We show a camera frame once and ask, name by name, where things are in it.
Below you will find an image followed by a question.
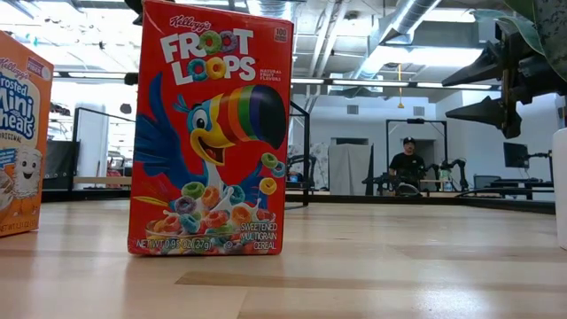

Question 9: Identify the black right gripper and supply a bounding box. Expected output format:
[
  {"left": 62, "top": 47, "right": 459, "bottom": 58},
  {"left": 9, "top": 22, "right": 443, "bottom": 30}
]
[{"left": 441, "top": 20, "right": 550, "bottom": 138}]

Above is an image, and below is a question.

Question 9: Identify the red Froot Loops cereal box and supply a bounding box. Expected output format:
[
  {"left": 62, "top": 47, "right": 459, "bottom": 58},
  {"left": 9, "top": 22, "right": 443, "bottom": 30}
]
[{"left": 127, "top": 0, "right": 295, "bottom": 257}]

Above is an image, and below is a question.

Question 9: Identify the orange Mini-Wheats cereal box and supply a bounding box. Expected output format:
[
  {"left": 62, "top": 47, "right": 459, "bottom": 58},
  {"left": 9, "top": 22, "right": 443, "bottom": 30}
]
[{"left": 0, "top": 29, "right": 55, "bottom": 238}]

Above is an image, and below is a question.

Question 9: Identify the black monitor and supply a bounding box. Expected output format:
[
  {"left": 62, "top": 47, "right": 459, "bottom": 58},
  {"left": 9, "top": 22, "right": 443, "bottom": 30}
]
[{"left": 503, "top": 141, "right": 531, "bottom": 169}]

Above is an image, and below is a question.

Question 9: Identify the yellow hanging pendant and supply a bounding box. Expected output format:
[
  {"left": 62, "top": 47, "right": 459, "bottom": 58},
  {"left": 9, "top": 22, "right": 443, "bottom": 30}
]
[{"left": 395, "top": 63, "right": 406, "bottom": 110}]

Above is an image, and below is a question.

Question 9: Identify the distant dark desk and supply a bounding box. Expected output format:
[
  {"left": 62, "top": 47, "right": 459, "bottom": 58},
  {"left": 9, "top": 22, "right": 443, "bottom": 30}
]
[{"left": 472, "top": 174, "right": 555, "bottom": 201}]

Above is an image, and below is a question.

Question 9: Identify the person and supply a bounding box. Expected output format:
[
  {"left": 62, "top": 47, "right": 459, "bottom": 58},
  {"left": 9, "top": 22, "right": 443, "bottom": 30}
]
[{"left": 388, "top": 136, "right": 427, "bottom": 196}]

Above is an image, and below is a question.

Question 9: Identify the grey covered cabinet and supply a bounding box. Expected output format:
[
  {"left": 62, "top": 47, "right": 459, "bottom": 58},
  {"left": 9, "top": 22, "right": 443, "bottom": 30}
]
[{"left": 328, "top": 144, "right": 374, "bottom": 196}]

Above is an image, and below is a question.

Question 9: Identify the dark background panel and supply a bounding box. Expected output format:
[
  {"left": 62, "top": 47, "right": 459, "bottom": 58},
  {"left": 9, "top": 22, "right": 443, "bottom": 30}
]
[{"left": 42, "top": 140, "right": 82, "bottom": 191}]

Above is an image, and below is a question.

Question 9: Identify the distant black rig frame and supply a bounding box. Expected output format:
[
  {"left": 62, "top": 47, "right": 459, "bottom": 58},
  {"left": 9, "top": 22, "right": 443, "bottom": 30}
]
[{"left": 384, "top": 117, "right": 448, "bottom": 196}]

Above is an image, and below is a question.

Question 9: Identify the silver ventilation duct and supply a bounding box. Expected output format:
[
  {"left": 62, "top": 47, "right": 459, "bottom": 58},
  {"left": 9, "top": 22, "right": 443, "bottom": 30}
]
[{"left": 353, "top": 0, "right": 444, "bottom": 81}]

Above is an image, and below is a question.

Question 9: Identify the black aluminium table frame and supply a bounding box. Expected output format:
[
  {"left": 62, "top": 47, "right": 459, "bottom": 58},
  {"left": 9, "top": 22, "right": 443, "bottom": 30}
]
[{"left": 42, "top": 188, "right": 557, "bottom": 217}]

